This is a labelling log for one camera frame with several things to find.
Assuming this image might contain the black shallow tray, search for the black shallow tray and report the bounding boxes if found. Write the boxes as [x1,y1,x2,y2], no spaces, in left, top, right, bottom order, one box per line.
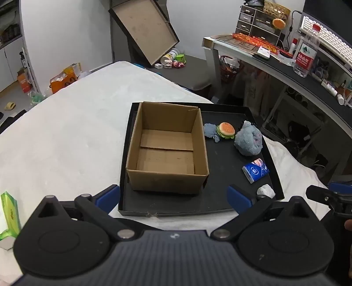
[118,102,285,218]

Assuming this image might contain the brown patterned board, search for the brown patterned board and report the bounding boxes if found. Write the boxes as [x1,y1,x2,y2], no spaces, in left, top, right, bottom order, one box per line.
[214,34,259,54]

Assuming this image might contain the small blue denim plush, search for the small blue denim plush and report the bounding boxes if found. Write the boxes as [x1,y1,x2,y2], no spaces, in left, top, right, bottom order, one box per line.
[203,123,221,143]

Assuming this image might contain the small orange carton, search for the small orange carton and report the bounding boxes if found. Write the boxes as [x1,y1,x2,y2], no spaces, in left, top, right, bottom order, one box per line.
[17,69,32,92]

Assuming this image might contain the green plastic bag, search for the green plastic bag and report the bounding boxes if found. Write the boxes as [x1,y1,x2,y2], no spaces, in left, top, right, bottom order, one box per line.
[29,91,47,105]

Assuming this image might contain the grey-blue fluffy plush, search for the grey-blue fluffy plush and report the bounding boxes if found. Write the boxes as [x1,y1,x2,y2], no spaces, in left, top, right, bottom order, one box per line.
[234,120,264,157]

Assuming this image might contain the white plastic bag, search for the white plastic bag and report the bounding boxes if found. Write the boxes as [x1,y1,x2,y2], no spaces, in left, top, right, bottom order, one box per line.
[242,69,278,110]

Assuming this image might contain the clear water bottle red cap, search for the clear water bottle red cap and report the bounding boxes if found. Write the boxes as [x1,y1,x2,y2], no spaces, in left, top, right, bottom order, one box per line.
[292,23,322,78]

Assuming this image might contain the white cabinet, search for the white cabinet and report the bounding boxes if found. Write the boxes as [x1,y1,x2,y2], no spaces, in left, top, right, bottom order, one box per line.
[0,0,28,94]

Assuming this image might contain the leaning black box lid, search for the leaning black box lid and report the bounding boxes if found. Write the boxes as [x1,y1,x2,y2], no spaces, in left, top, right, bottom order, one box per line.
[108,0,180,67]

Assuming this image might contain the white metal rack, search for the white metal rack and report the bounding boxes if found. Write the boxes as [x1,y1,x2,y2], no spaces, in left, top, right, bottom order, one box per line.
[261,85,330,138]

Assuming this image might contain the blue tissue packet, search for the blue tissue packet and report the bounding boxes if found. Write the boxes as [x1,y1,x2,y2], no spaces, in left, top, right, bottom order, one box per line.
[242,159,270,184]

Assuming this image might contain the woven bamboo basket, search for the woven bamboo basket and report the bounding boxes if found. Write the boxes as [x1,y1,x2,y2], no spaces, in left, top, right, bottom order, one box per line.
[263,0,291,21]

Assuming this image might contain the orange paper bag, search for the orange paper bag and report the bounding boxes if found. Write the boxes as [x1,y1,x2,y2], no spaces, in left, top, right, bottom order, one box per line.
[49,63,82,94]

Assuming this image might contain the burger plush toy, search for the burger plush toy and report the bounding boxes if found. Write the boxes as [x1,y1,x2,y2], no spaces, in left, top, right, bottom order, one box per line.
[216,122,236,140]

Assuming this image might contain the colourful snack packets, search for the colourful snack packets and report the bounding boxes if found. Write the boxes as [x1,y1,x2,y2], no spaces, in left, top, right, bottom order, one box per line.
[160,48,180,65]

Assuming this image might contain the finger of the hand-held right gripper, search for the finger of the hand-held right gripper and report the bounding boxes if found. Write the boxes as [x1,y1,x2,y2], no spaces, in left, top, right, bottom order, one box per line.
[306,185,334,205]
[328,181,352,194]

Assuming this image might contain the white keyboard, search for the white keyboard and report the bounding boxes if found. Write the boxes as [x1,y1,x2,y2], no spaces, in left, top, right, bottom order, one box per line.
[300,15,352,65]

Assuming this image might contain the black top desk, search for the black top desk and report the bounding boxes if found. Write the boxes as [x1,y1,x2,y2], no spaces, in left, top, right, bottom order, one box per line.
[203,34,352,176]

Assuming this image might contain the dark cloth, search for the dark cloth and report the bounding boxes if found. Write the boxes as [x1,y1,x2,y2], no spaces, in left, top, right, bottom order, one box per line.
[0,109,28,134]

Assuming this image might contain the brown cardboard box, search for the brown cardboard box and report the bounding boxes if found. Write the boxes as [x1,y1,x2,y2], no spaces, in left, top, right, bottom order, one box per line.
[126,101,210,195]

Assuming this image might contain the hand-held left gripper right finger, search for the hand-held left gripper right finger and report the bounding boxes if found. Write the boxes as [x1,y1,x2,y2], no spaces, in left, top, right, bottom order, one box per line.
[211,185,320,243]

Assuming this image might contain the long red box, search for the long red box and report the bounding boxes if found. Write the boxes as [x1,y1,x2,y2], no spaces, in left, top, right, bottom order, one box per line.
[232,32,295,58]

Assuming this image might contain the grey drawer organizer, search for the grey drawer organizer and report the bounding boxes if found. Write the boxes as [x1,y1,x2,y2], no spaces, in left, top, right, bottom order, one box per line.
[236,4,284,46]

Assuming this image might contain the green tissue pack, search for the green tissue pack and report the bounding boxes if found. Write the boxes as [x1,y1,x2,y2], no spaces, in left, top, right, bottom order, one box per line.
[0,191,22,242]

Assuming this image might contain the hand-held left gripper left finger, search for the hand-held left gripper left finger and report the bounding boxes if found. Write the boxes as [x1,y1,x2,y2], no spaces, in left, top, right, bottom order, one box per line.
[35,185,136,243]

